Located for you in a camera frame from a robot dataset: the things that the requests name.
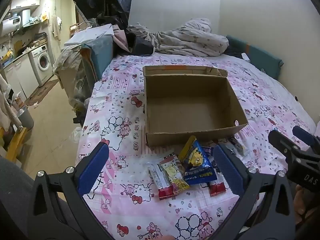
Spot white kitchen cabinet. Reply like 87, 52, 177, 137
4, 52, 34, 100

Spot blue triangular snack packet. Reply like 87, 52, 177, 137
178, 135, 217, 186

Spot white wall cupboard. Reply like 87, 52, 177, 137
10, 0, 40, 12

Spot plastic-wrapped cardboard box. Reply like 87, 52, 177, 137
54, 45, 95, 100

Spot pink cloth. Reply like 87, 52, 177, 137
114, 29, 129, 52

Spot yellow wooden rack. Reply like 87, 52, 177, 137
5, 126, 27, 163

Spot dark cloth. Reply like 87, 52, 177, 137
126, 31, 154, 55

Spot white hanging cloth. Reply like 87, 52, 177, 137
0, 75, 22, 130

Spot pink printed bedsheet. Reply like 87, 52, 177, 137
75, 52, 317, 240

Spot yellow cartoon snack packet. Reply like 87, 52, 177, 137
157, 155, 190, 196

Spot small white snack packet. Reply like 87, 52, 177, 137
229, 136, 247, 155

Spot brown floor rug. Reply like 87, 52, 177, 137
25, 79, 59, 107

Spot white cloth cover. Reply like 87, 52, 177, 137
64, 24, 114, 47

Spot grey trash bin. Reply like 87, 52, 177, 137
17, 106, 35, 130

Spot person's grey trousers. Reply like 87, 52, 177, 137
0, 155, 75, 240

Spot hanging towel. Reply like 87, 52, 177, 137
51, 15, 62, 40

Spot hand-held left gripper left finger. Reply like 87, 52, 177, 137
26, 140, 113, 240

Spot rumpled grey duvet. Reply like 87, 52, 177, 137
126, 17, 229, 57

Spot person's right hand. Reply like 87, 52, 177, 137
293, 184, 312, 217

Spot black hanging garment bag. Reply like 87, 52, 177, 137
73, 0, 133, 27

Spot white washing machine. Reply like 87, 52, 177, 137
28, 44, 54, 87

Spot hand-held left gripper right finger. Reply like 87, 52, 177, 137
207, 144, 297, 240

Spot white water heater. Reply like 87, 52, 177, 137
1, 15, 23, 35

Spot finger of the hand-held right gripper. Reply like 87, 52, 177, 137
292, 125, 320, 153
268, 129, 300, 165

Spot teal headboard cushion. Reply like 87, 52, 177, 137
226, 35, 284, 80

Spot red white snack bar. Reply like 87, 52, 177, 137
207, 179, 226, 197
149, 164, 175, 200

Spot white plastic bag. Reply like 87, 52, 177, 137
69, 127, 83, 144

